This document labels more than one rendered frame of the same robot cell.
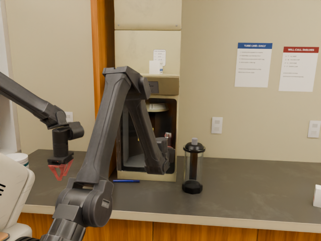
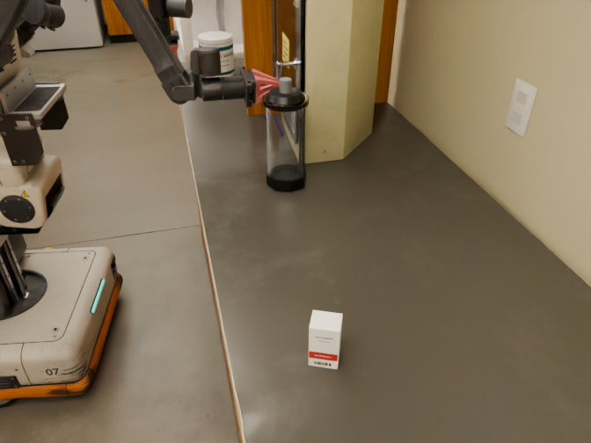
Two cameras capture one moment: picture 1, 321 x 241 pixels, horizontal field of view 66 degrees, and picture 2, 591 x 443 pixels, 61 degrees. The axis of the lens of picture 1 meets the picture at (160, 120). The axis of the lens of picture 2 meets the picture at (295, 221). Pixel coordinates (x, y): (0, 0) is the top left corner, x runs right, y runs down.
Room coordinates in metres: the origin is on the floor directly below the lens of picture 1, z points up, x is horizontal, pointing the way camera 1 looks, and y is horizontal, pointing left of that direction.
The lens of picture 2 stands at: (0.80, -1.24, 1.59)
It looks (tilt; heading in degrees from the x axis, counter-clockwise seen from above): 34 degrees down; 71
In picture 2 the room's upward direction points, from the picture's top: straight up
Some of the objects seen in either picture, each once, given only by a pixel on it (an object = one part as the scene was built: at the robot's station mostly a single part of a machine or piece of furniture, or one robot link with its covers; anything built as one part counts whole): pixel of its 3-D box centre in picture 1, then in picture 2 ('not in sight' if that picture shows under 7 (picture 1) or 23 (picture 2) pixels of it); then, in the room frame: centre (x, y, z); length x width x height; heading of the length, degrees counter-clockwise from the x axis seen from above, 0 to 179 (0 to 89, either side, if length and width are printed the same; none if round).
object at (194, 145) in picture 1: (194, 144); (285, 92); (1.15, -0.17, 1.18); 0.09 x 0.09 x 0.07
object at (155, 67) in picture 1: (155, 67); not in sight; (1.18, 0.03, 1.54); 0.05 x 0.05 x 0.06; 74
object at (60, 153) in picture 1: (60, 150); (160, 27); (0.94, 0.40, 1.21); 0.10 x 0.07 x 0.07; 176
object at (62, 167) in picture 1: (60, 168); not in sight; (0.93, 0.40, 1.14); 0.07 x 0.07 x 0.09; 86
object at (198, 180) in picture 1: (193, 167); (286, 140); (1.15, -0.17, 1.06); 0.11 x 0.11 x 0.21
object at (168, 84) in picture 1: (145, 84); not in sight; (1.19, 0.08, 1.46); 0.32 x 0.12 x 0.10; 85
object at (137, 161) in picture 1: (146, 136); (287, 54); (1.24, 0.07, 1.19); 0.30 x 0.01 x 0.40; 85
